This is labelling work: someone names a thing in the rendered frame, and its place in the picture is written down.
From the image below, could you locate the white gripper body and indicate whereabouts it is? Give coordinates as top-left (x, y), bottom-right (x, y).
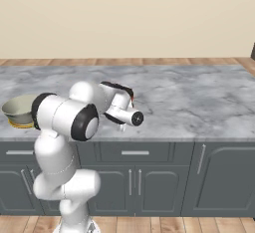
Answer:
top-left (117, 121), bottom-right (128, 133)

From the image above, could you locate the grey drawer front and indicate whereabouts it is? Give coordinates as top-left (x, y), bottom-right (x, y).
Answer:
top-left (0, 141), bottom-right (37, 165)
top-left (77, 141), bottom-right (195, 167)

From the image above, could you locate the yellow plate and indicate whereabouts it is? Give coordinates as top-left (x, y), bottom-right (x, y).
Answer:
top-left (8, 118), bottom-right (36, 129)

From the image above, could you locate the grey-green bowl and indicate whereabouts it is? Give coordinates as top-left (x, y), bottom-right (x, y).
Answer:
top-left (1, 94), bottom-right (38, 125)

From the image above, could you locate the wide grey cupboard door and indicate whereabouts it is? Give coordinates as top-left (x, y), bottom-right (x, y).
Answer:
top-left (180, 142), bottom-right (255, 218)

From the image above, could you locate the silver drawer handle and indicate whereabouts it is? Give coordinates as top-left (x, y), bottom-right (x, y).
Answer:
top-left (5, 149), bottom-right (35, 156)
top-left (121, 149), bottom-right (150, 156)

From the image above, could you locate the long silver door handle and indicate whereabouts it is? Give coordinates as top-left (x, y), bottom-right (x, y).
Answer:
top-left (196, 143), bottom-right (207, 175)

